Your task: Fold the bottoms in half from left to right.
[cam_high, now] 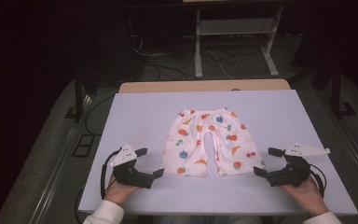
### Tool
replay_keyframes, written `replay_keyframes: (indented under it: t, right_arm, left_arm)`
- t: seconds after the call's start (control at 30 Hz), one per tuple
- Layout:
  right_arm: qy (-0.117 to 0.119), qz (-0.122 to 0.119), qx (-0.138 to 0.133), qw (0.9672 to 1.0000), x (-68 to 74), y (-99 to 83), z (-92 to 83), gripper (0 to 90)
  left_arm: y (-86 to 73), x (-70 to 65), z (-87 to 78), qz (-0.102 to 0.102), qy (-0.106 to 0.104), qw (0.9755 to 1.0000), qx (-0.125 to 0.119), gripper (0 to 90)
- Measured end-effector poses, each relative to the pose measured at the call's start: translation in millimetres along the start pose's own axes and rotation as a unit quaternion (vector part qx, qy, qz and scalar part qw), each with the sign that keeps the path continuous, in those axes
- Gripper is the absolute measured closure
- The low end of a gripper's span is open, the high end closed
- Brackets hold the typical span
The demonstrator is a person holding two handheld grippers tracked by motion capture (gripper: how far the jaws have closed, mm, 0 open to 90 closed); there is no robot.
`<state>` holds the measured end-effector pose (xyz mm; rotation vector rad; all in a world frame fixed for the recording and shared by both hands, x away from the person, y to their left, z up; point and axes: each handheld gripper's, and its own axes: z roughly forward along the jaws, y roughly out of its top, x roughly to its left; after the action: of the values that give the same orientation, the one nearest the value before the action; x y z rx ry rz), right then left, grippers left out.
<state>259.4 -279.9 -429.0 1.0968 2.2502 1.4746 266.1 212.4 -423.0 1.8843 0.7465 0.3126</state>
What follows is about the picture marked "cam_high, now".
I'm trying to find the person's right hand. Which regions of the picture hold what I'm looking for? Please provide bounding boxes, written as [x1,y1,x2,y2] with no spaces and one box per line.
[278,175,330,217]

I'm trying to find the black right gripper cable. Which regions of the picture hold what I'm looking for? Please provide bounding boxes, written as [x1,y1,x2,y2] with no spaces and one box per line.
[309,162,328,199]

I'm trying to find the aluminium floor rail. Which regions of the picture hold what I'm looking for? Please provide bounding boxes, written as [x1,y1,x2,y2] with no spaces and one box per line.
[319,90,358,195]
[27,94,95,224]

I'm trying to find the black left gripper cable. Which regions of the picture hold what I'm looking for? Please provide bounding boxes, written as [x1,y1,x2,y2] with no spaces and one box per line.
[100,147,122,200]

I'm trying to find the wooden table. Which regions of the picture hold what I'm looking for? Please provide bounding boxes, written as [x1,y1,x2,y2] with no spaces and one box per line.
[117,78,292,94]

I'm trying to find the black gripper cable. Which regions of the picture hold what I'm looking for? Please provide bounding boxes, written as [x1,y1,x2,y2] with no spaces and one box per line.
[309,162,328,199]
[100,147,122,200]

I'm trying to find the person's left hand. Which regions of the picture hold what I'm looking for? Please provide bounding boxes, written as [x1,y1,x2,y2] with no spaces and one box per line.
[103,175,141,206]

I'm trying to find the bundle of floor cables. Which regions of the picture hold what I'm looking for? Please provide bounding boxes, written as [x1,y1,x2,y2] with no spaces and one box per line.
[130,34,197,82]

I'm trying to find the white metal stand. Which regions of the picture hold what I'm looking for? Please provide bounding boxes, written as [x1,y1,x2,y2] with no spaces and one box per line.
[194,6,285,79]

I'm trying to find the black floor frame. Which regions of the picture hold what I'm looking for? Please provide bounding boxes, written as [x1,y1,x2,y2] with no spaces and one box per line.
[72,133,101,158]

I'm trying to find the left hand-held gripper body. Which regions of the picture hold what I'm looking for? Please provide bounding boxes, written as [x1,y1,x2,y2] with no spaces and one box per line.
[109,143,155,189]

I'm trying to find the black floor cable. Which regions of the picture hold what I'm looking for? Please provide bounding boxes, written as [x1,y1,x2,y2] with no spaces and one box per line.
[84,94,116,136]

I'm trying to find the white fruit print pants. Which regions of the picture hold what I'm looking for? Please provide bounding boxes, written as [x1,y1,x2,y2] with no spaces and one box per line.
[158,106,267,178]

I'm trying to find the black metal stand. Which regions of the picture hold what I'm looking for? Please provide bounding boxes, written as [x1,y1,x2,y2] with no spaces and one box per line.
[329,61,357,119]
[64,70,86,123]

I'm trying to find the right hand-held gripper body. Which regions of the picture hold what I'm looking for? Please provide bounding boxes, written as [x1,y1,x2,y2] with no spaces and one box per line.
[265,142,331,189]

